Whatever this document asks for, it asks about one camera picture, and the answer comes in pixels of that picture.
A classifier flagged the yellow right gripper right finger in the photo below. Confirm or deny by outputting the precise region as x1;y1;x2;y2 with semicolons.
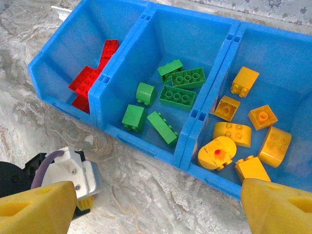
240;178;312;234

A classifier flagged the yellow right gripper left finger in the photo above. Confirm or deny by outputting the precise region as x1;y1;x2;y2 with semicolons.
0;180;78;234

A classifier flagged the yellow curved lego brick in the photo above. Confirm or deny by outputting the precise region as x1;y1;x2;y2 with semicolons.
213;121;253;148
257;126;293;168

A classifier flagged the yellow lego with red print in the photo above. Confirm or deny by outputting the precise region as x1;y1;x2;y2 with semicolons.
197;136;237;172

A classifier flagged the red lego brick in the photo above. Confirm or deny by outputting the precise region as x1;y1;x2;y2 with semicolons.
71;94;91;115
68;65;104;96
97;39;120;73

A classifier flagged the blue plastic bin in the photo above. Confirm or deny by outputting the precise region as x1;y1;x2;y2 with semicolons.
87;2;242;169
27;0;153;129
179;20;312;201

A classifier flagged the purple cable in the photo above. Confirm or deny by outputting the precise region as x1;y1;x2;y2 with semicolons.
30;150;66;190

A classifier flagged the white plastic bracket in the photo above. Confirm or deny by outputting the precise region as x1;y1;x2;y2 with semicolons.
50;5;73;20

